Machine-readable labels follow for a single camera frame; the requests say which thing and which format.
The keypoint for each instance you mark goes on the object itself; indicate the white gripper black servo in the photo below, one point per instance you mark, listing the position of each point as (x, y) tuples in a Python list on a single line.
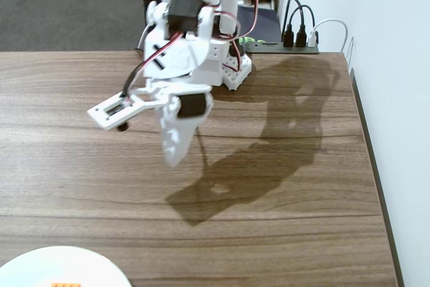
[(192, 105)]

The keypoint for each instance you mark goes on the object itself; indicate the orange lego brick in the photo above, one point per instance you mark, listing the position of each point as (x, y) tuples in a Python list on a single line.
[(65, 285)]

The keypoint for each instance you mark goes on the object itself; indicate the white round plate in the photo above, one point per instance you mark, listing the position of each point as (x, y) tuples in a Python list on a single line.
[(67, 267)]

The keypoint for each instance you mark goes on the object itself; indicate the black usb hub strip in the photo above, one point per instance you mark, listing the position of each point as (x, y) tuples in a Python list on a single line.
[(268, 48)]

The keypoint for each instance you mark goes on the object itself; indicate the black box green print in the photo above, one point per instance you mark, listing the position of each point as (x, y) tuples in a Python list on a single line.
[(265, 21)]

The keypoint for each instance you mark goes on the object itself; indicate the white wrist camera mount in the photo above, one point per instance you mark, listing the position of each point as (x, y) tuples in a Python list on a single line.
[(100, 114)]

